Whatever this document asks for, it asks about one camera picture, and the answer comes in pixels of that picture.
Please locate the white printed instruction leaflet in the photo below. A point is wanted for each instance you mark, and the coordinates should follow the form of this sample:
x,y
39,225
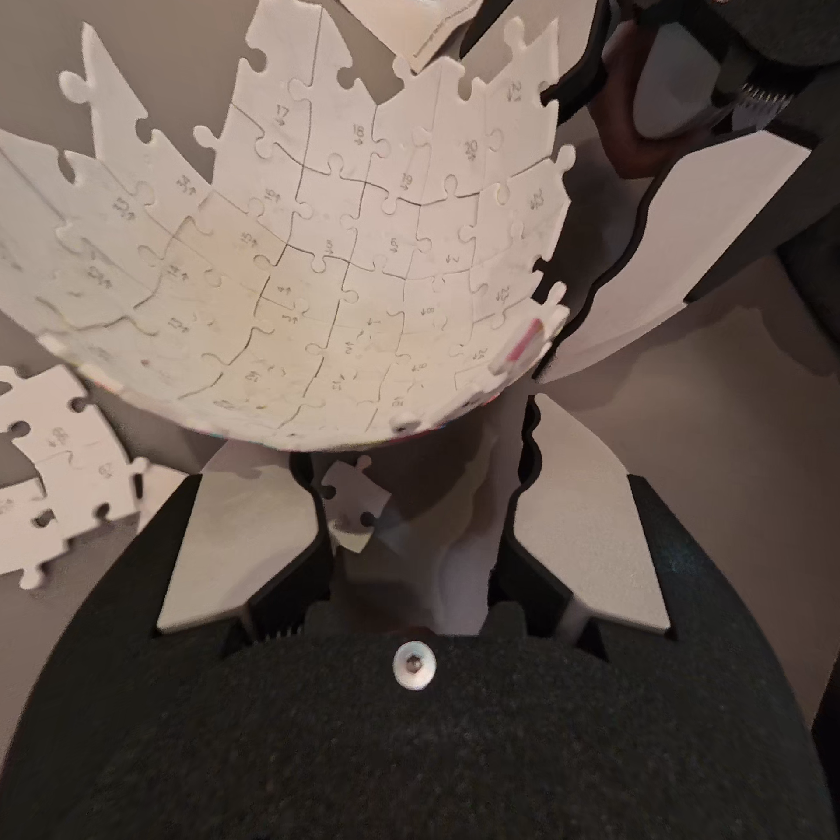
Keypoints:
x,y
420,26

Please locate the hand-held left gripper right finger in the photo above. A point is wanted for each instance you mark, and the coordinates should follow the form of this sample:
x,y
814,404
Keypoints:
x,y
590,525

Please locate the person's right hand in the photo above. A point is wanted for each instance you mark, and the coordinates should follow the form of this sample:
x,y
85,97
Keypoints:
x,y
617,98

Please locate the half-built colourful puzzle ball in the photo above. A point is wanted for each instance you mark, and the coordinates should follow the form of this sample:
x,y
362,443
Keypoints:
x,y
295,262

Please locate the scattered pile of puzzle pieces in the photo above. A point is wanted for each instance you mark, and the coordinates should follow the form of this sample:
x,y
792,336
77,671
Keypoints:
x,y
65,472

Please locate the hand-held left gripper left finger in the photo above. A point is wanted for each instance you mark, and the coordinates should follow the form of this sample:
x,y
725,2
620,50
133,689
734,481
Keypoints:
x,y
216,558

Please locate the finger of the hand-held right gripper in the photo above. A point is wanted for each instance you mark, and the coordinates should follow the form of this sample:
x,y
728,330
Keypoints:
x,y
590,46
709,216

